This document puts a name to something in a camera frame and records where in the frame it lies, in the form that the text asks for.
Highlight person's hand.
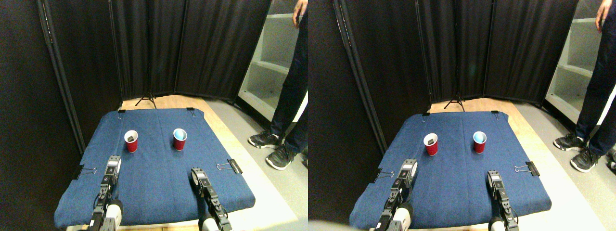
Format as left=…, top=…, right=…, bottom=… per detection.
left=595, top=0, right=612, bottom=32
left=292, top=0, right=308, bottom=28

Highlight person's legs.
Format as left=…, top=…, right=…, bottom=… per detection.
left=553, top=10, right=616, bottom=173
left=248, top=7, right=308, bottom=171

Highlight dark blue cloth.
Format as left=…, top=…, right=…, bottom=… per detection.
left=54, top=107, right=256, bottom=229
left=349, top=111, right=552, bottom=230

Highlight red cup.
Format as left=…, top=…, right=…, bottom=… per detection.
left=473, top=131, right=487, bottom=154
left=124, top=130, right=139, bottom=153
left=173, top=128, right=188, bottom=151
left=423, top=133, right=438, bottom=156

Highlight black curtain stand pole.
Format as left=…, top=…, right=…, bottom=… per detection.
left=37, top=0, right=86, bottom=155
left=332, top=0, right=388, bottom=154

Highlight black curtain stand foot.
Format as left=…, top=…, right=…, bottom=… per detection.
left=444, top=94, right=466, bottom=112
left=135, top=91, right=157, bottom=109

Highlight white shelf unit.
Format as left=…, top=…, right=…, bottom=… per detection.
left=237, top=0, right=308, bottom=122
left=545, top=0, right=608, bottom=123

